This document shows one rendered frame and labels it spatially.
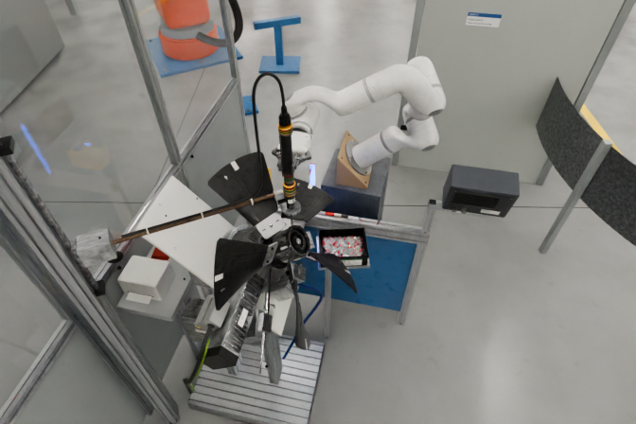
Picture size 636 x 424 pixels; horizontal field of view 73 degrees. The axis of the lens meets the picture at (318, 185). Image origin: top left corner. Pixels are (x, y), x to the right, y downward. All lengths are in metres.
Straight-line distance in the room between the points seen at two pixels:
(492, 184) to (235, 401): 1.67
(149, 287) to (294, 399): 1.05
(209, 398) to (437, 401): 1.20
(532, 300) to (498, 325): 0.31
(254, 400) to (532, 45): 2.66
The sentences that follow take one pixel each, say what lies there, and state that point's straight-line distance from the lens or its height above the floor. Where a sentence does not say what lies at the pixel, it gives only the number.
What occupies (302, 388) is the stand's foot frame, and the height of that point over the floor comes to 0.08.
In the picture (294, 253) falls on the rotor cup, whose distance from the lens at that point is 1.47.
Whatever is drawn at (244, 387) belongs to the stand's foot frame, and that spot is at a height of 0.07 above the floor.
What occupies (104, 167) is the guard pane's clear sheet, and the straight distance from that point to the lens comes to 1.78.
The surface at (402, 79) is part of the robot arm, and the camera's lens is 1.45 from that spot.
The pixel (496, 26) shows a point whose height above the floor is 1.24.
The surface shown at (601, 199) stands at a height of 0.65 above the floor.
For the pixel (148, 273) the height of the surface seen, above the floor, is 0.97.
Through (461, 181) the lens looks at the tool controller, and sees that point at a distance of 1.77.
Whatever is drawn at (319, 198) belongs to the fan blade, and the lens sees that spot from 1.73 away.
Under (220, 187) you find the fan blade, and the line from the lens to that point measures 1.49.
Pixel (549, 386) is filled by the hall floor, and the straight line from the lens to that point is 2.85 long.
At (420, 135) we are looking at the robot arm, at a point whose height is 1.27.
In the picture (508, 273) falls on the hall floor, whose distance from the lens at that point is 3.16.
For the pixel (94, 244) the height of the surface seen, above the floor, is 1.40.
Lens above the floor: 2.40
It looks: 44 degrees down
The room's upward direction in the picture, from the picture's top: straight up
